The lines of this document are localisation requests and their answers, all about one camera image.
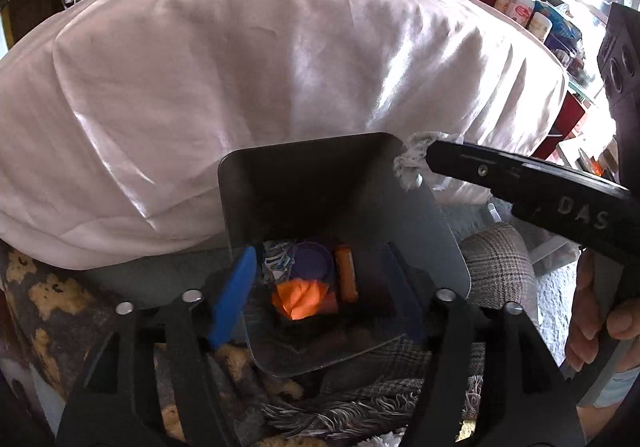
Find purple plastic container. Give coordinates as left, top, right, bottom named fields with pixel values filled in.
left=292, top=241, right=336, bottom=286

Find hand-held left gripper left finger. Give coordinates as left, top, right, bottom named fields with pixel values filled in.
left=55, top=245, right=261, bottom=447

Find person's right hand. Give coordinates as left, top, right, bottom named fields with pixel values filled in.
left=566, top=249, right=640, bottom=373

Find pink satin tablecloth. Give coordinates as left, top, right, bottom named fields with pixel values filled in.
left=0, top=0, right=569, bottom=273

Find orange plastic tube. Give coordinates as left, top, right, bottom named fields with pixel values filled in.
left=334, top=246, right=359, bottom=304

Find pink white bottle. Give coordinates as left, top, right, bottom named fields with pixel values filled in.
left=507, top=0, right=536, bottom=23

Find person's right forearm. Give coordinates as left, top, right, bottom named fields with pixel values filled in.
left=575, top=362, right=640, bottom=447

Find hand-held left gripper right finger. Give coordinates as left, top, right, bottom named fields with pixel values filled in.
left=381, top=241, right=586, bottom=447

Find yellow dark patterned cushion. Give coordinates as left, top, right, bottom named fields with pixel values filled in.
left=0, top=247, right=236, bottom=447

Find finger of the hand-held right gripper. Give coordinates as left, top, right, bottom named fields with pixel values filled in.
left=424, top=140, right=522, bottom=201

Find white tissue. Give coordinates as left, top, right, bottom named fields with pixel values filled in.
left=394, top=131, right=442, bottom=191

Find silver foil wrapper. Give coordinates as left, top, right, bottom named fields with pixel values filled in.
left=262, top=241, right=294, bottom=284

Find dark grey bin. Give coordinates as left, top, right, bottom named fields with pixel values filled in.
left=217, top=132, right=472, bottom=378

